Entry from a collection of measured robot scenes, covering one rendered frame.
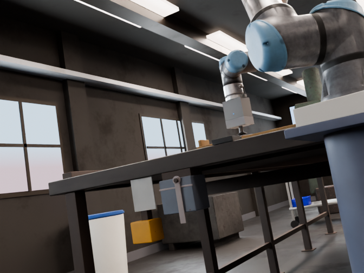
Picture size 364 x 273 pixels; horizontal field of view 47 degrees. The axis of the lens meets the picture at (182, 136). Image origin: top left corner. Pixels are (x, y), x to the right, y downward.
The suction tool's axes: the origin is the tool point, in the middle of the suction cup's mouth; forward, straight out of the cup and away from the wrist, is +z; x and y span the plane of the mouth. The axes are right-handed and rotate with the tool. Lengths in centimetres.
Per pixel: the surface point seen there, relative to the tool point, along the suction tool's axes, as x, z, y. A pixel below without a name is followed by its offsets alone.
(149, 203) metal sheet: 25.5, 18.2, 28.2
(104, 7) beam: -141, -187, 229
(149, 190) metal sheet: 25.4, 13.5, 27.6
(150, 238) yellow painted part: 28.1, 30.1, 27.9
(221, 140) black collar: 21.2, 1.5, -5.5
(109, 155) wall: -224, -50, 357
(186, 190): 25.1, 15.8, 9.8
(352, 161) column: 45, 16, -54
